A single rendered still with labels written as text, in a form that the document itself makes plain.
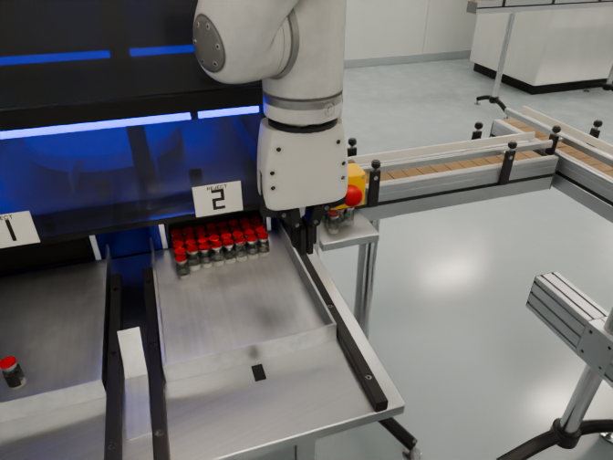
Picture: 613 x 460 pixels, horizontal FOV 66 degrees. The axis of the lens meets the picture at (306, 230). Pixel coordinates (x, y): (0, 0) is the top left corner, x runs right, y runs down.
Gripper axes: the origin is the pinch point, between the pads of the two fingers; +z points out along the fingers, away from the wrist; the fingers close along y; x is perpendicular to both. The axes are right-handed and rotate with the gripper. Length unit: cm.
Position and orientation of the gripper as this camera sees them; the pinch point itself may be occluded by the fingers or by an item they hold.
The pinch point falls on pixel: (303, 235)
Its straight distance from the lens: 59.5
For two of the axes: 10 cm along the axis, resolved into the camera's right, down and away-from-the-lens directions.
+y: -9.5, 1.7, -2.6
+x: 3.1, 5.1, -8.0
